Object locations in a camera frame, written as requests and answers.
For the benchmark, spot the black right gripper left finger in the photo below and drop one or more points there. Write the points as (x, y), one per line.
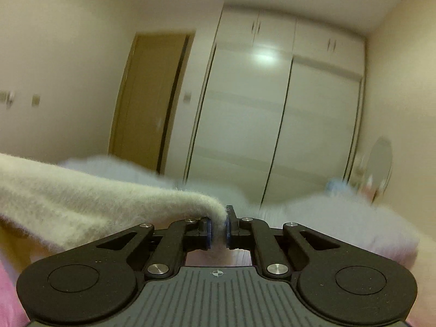
(95, 281)

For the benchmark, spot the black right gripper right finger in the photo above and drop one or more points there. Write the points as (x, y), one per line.
(300, 277)

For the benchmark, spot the cream fuzzy knit sweater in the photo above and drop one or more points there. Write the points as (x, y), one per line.
(64, 209)

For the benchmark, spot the pink rose pattern blanket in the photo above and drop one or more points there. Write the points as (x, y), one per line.
(12, 313)

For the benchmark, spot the light blue cloth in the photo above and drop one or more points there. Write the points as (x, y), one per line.
(336, 185)

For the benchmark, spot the round mirror on stand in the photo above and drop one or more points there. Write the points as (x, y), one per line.
(371, 176)

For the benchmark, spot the brown wooden door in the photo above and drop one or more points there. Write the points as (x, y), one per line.
(147, 99)

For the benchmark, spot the white built-in wardrobe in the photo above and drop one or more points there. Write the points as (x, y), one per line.
(275, 107)

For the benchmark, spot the wall light switch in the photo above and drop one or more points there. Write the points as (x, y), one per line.
(36, 99)

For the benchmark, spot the wall power socket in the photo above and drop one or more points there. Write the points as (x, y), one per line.
(7, 98)

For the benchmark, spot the wall switch beside door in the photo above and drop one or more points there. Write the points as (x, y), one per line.
(187, 97)

